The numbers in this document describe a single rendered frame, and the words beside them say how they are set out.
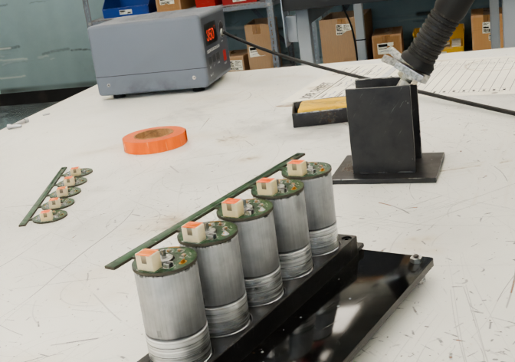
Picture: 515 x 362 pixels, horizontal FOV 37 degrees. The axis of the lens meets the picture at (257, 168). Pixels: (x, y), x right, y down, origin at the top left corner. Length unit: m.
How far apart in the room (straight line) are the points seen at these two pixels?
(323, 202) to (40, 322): 0.16
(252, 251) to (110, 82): 0.70
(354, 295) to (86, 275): 0.17
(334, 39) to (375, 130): 4.01
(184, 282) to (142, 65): 0.72
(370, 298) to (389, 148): 0.21
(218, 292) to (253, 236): 0.03
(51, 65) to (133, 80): 4.75
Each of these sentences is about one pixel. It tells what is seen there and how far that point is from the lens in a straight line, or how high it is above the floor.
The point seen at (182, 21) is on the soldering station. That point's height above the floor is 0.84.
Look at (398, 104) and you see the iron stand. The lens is 0.54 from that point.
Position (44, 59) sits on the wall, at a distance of 5.76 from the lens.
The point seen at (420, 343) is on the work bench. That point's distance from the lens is 0.35.
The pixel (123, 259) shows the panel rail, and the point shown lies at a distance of 0.30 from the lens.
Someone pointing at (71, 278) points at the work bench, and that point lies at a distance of 0.47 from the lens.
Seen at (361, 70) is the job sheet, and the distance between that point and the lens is 0.99.
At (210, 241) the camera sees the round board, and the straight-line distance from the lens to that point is 0.31.
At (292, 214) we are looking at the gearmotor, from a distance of 0.35.
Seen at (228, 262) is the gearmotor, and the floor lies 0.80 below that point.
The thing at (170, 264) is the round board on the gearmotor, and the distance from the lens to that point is 0.29.
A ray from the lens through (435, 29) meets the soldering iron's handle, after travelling 0.54.
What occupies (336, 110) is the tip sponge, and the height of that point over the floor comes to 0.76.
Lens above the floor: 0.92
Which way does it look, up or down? 16 degrees down
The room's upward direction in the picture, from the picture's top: 8 degrees counter-clockwise
